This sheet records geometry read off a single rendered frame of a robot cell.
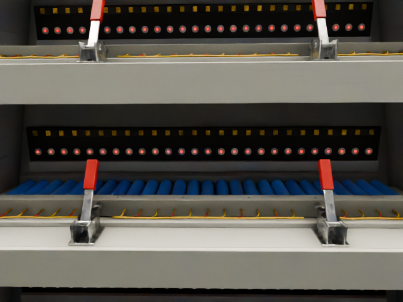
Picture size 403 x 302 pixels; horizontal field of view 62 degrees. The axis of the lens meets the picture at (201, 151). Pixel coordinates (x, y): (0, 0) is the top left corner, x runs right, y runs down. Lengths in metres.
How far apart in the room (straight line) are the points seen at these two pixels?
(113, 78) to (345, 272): 0.32
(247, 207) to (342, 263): 0.12
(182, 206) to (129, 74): 0.17
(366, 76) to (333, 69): 0.04
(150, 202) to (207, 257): 0.11
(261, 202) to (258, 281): 0.10
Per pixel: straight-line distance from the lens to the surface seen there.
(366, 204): 0.46
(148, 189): 0.47
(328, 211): 0.39
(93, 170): 0.40
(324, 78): 0.40
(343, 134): 0.55
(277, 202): 0.42
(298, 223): 0.41
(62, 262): 0.40
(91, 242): 0.39
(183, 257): 0.36
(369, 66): 0.42
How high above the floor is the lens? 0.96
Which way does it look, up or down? 7 degrees up
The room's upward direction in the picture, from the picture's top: straight up
